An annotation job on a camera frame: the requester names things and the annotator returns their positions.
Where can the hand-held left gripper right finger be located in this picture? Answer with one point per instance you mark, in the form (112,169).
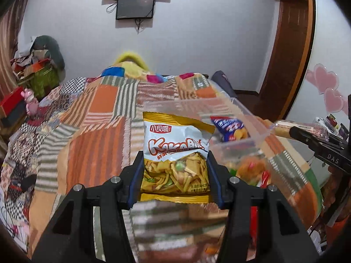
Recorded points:
(214,182)

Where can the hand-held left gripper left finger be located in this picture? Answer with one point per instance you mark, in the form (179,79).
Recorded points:
(136,182)

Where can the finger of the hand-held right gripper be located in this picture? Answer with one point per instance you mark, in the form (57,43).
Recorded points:
(301,135)

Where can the clear brown snack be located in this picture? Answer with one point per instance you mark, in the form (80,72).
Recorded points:
(285,130)

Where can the clear plastic storage box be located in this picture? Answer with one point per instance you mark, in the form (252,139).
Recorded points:
(246,148)

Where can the yellow white chips packet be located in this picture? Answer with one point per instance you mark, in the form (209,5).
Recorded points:
(175,148)

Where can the orange snack packet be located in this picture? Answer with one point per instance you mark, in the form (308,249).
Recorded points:
(251,167)

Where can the red snack packet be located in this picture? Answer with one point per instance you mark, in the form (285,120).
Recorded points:
(264,179)

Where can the blue chips packet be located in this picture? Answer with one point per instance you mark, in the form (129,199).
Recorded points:
(231,130)

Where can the patchwork blanket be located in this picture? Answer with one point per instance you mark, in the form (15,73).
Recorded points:
(96,131)

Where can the dark blue pillow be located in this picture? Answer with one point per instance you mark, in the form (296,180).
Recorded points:
(223,83)

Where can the yellow plush pillow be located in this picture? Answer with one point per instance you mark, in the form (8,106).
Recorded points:
(131,60)

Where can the pink toy figure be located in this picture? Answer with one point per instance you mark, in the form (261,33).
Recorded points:
(30,102)

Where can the green fuzzy cloth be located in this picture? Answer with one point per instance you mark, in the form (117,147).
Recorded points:
(44,79)

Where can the red box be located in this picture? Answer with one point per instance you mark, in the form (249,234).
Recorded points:
(12,104)

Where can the dark green bag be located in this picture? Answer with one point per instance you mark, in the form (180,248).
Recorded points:
(49,48)

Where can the striped curtain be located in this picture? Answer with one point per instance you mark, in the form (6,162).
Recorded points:
(12,41)

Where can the pink heart wall stickers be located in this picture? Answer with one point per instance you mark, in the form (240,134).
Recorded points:
(326,85)

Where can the wooden door frame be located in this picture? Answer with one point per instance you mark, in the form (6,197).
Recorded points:
(290,46)

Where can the small black wall screen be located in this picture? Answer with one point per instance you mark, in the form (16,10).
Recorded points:
(135,6)

